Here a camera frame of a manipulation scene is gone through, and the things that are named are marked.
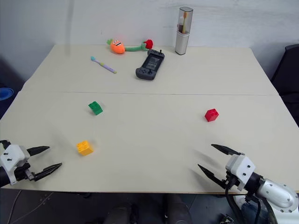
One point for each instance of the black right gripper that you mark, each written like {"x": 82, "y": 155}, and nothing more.
{"x": 231, "y": 182}

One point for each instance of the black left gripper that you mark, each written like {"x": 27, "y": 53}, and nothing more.
{"x": 21, "y": 173}

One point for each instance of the yellow toy brick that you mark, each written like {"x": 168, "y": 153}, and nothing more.
{"x": 84, "y": 148}

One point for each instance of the red toy brick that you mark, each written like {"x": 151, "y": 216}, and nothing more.
{"x": 211, "y": 114}

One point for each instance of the green toy brick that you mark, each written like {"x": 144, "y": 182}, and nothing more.
{"x": 96, "y": 107}

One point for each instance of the blue bowl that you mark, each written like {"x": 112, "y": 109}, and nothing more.
{"x": 5, "y": 94}

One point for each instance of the black chair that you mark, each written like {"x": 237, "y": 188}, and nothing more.
{"x": 287, "y": 79}

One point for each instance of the purple and teal toothbrush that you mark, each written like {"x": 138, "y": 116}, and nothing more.
{"x": 104, "y": 65}

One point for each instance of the grey handheld game controller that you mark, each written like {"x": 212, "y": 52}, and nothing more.
{"x": 150, "y": 65}

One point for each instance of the silver toothbrush travel case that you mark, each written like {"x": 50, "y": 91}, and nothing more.
{"x": 183, "y": 35}

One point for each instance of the orange carrot plush toy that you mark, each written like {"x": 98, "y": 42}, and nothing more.
{"x": 118, "y": 47}

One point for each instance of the red plush flower green stem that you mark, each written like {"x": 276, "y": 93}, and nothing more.
{"x": 143, "y": 46}

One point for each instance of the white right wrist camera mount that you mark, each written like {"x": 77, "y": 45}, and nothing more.
{"x": 241, "y": 166}

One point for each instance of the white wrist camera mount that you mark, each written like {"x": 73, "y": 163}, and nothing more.
{"x": 12, "y": 157}
{"x": 241, "y": 166}

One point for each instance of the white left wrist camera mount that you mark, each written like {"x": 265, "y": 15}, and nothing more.
{"x": 12, "y": 157}

